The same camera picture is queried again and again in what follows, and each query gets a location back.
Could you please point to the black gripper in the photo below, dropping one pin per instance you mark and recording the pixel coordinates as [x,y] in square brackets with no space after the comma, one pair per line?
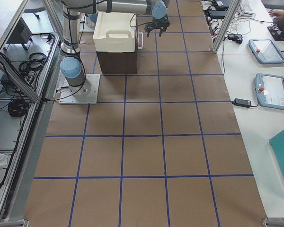
[160,22]

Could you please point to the wooden drawer with white handle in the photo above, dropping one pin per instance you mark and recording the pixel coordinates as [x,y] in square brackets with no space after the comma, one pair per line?
[140,40]

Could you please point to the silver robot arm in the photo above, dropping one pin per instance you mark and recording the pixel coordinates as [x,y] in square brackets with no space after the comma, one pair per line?
[72,66]

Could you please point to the dark wooden drawer cabinet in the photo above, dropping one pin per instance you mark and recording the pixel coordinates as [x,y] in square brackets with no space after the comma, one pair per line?
[119,62]

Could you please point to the cream plastic tray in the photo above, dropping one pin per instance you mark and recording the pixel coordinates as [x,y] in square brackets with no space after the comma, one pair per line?
[115,32]

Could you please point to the upper blue teach pendant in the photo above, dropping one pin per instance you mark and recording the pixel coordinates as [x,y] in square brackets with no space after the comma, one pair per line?
[265,51]

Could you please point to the blue teach pendant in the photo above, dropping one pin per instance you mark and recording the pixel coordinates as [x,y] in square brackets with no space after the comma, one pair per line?
[265,51]
[270,90]

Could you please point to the black power adapter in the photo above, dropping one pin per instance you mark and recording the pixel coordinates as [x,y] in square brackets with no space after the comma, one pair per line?
[241,102]

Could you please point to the brown paper table mat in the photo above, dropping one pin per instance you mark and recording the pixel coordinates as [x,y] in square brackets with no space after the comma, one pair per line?
[161,148]

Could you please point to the lower blue teach pendant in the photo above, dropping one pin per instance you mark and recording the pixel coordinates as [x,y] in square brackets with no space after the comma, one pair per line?
[270,90]

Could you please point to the aluminium frame post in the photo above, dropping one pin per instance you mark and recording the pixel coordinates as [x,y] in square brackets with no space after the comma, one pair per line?
[234,5]

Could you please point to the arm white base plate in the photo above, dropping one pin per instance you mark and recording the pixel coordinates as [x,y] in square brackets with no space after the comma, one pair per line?
[87,95]

